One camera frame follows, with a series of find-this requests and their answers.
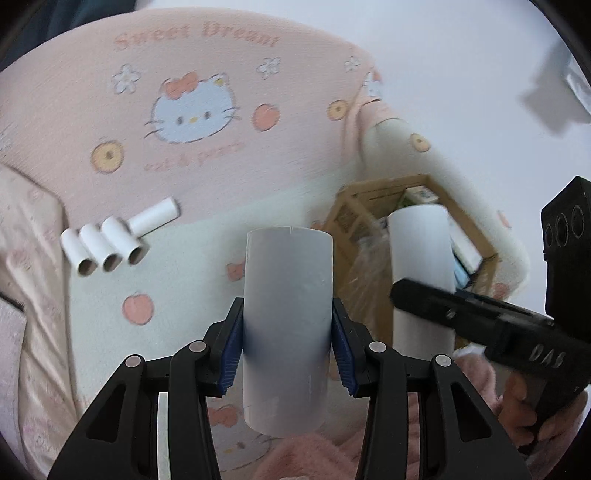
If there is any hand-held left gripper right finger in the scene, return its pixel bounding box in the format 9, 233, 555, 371
331, 298, 532, 480

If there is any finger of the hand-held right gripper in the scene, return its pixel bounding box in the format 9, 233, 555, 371
390, 276, 556, 348

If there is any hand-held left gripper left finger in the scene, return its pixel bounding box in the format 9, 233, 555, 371
47, 296, 245, 480

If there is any white cardboard tube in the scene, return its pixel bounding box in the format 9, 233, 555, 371
387, 205, 458, 358
242, 227, 334, 437

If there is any brown cardboard box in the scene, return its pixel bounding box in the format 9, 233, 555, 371
321, 174, 502, 352

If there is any pile of white tubes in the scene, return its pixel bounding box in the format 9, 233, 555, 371
60, 197, 181, 279

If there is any person's right hand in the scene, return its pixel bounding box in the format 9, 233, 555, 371
497, 371, 540, 448

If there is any light blue case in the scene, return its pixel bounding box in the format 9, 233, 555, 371
450, 254, 472, 288

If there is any white flat box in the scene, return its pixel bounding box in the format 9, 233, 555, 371
447, 217, 483, 273

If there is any clear plastic film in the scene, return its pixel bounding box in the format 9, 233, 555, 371
350, 231, 393, 297

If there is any green and white carton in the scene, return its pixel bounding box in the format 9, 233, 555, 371
402, 185, 439, 206

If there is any pink fluffy blanket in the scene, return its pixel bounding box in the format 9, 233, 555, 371
261, 346, 522, 480

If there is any pink Hello Kitty blanket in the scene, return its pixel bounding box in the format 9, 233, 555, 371
0, 9, 529, 480

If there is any pink embroidered cloth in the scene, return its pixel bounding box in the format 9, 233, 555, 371
0, 295, 27, 416

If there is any teal curtain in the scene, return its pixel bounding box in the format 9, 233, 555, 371
0, 0, 144, 75

